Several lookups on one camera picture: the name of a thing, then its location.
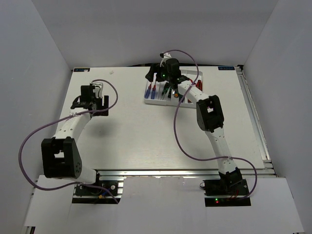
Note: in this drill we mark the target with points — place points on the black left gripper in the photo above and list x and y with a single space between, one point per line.
106 102

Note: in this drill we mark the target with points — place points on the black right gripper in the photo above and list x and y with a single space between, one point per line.
155 69

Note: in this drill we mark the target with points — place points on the blue handled screwdriver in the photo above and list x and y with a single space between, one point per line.
153 93

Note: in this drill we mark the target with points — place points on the small black precision screwdriver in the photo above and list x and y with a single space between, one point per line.
162 94

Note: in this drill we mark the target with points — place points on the red handled thin screwdriver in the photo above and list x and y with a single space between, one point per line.
148 91

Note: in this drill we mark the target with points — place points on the black green precision screwdriver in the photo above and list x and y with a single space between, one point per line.
169 92

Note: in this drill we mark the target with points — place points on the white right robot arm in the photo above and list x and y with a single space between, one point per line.
209 116

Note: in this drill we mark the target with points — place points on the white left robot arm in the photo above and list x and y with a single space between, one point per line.
104 125

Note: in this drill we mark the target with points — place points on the white compartment tray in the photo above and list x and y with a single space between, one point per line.
172 101

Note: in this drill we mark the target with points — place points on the blue table label left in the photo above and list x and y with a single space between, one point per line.
81 69

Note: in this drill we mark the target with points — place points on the aluminium rail frame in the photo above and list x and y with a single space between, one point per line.
243 131

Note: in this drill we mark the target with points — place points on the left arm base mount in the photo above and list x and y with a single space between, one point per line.
106 190

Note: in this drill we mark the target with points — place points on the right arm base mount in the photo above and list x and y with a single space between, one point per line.
217 194

